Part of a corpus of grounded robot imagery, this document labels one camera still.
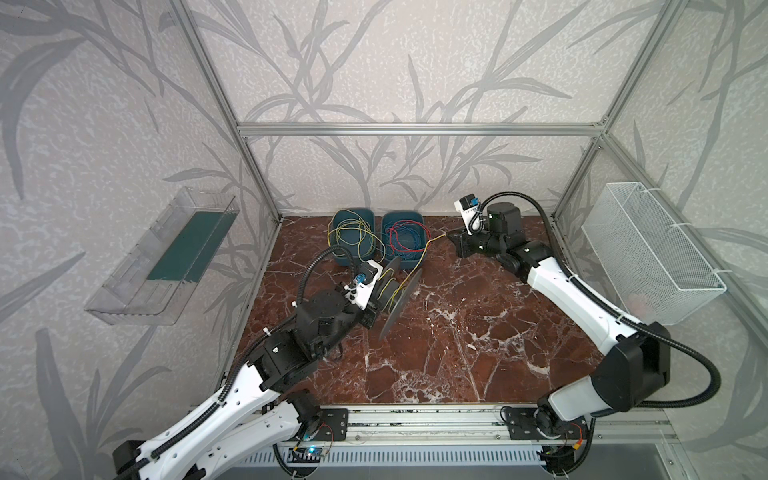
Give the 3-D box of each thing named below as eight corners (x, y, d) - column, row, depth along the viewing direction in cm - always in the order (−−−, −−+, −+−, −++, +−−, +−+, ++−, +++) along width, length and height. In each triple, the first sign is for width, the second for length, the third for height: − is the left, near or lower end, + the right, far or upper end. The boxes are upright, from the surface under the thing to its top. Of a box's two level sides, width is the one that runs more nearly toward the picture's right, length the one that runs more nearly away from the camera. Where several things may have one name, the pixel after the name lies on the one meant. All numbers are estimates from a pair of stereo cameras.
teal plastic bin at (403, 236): (381, 268, 106) (380, 257, 101) (383, 223, 120) (383, 211, 115) (425, 268, 106) (427, 257, 101) (423, 223, 121) (424, 211, 115)
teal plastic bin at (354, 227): (326, 265, 107) (323, 255, 103) (336, 217, 123) (333, 207, 118) (373, 265, 107) (372, 255, 103) (377, 217, 123) (376, 207, 118)
